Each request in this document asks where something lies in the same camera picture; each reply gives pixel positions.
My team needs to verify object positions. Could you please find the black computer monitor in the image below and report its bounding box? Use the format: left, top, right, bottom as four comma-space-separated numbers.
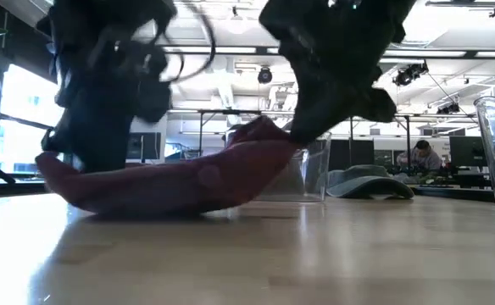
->
449, 135, 488, 168
127, 131, 163, 163

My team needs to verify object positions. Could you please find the black ceiling camera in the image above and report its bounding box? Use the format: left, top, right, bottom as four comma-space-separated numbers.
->
257, 66, 274, 85

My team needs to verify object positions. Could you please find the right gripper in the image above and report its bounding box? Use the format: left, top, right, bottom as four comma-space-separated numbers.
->
280, 41, 398, 146

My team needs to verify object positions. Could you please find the black ceiling light cluster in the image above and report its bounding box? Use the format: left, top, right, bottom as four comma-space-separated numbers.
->
392, 61, 430, 88

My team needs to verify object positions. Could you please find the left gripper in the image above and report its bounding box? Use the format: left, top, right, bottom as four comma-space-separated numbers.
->
41, 29, 173, 174

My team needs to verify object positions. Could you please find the black aluminium table frame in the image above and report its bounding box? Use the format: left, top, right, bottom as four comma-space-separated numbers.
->
0, 177, 495, 203

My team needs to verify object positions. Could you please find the maroon baseball cap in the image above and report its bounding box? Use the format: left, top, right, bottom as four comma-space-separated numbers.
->
35, 114, 300, 217

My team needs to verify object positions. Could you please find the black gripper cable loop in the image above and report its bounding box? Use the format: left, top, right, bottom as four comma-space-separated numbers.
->
161, 0, 217, 82

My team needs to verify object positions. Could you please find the grey baseball cap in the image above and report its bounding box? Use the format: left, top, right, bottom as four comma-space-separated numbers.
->
326, 164, 415, 200

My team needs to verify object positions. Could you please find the long ceiling light bar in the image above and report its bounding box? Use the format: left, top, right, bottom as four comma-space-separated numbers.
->
162, 45, 495, 61

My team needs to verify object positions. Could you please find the person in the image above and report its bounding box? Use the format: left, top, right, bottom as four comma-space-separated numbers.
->
397, 139, 443, 173

